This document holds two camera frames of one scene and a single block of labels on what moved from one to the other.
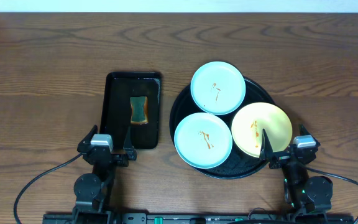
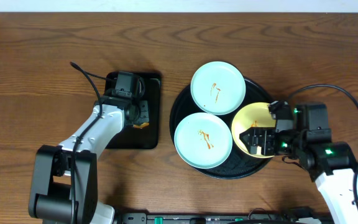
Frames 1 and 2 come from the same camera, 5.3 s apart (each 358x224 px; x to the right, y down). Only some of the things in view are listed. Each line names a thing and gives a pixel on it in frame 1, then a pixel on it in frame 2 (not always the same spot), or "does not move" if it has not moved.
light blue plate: x=203 y=140 does not move
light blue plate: x=218 y=88 does not move
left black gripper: x=129 y=149 to x=142 y=107
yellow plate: x=250 y=121 does not move
